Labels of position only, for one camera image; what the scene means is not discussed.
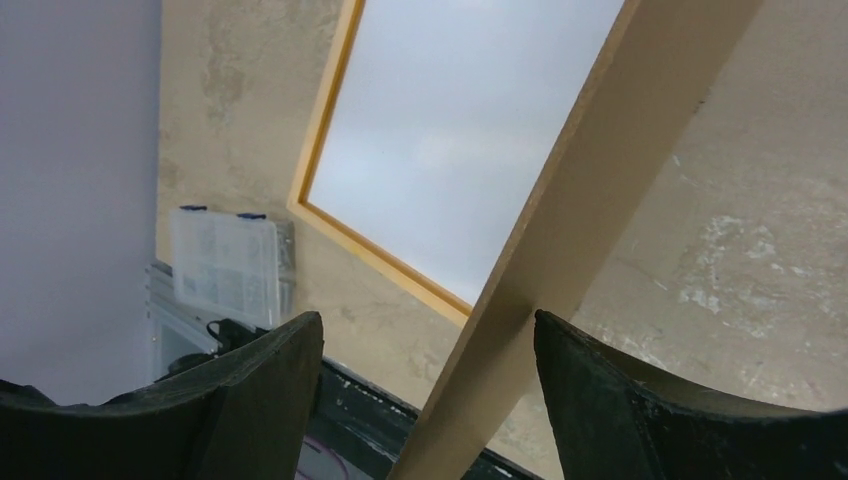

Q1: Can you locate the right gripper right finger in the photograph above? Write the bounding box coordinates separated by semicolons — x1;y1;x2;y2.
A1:
534;310;847;479

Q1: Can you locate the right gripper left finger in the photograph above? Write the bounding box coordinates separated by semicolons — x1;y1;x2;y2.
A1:
1;312;324;479

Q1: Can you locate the brown backing board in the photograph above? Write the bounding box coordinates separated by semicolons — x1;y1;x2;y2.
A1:
390;0;760;479

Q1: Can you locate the orange wooden picture frame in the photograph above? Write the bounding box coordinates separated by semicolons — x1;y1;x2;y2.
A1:
286;0;472;327

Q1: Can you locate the photo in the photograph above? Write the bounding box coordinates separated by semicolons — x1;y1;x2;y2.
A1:
308;0;622;304

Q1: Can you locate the clear plastic screw box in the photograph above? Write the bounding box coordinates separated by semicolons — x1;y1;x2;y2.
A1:
169;205;296;330

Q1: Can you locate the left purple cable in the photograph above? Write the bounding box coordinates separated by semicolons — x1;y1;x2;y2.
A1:
298;433;352;480

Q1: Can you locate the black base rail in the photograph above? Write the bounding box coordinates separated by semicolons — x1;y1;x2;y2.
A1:
152;317;545;480

